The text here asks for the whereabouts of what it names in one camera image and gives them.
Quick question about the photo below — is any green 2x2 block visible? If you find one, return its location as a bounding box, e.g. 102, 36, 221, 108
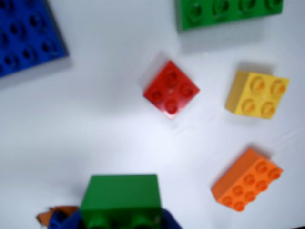
80, 174, 163, 229

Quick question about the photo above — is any yellow 2x2 block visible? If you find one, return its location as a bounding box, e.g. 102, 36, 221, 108
225, 69, 290, 120

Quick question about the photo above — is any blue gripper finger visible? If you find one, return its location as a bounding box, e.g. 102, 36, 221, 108
49, 209, 81, 229
161, 208, 183, 229

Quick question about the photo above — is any red 2x2 block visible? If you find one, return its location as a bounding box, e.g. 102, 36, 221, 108
142, 60, 201, 120

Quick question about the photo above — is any blue 8x8 baseplate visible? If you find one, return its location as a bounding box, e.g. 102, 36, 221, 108
0, 0, 70, 78

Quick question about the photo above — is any green 2x4 block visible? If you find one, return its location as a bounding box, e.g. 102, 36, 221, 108
176, 0, 284, 31

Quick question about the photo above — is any orange 2x4 block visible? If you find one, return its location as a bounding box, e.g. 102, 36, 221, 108
211, 147, 284, 212

